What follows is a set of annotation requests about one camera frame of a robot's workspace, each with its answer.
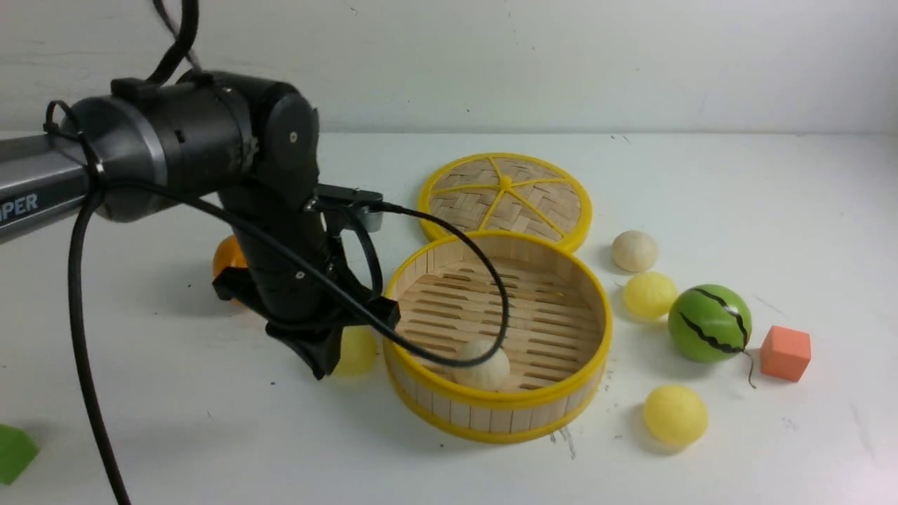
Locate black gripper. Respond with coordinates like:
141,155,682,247
214,186,401,380

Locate yellow bun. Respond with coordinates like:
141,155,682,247
642,384,709,450
333,326,379,377
622,271,680,321

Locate white bun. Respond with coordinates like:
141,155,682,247
610,230,659,273
453,339,512,392

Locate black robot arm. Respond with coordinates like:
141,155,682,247
2,72,400,379

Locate yellow woven steamer lid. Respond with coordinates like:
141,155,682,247
417,152,593,252

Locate yellow bamboo steamer tray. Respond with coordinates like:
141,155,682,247
382,231,612,444

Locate orange plastic tangerine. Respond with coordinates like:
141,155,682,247
212,234,248,279

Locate green toy watermelon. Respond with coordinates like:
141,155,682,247
666,283,757,389

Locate green foam block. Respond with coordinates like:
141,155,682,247
0,424,41,485

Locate orange foam cube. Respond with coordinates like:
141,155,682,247
760,325,812,382

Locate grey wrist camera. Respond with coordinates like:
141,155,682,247
302,184,384,234

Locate black cable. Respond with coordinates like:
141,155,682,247
43,0,511,505

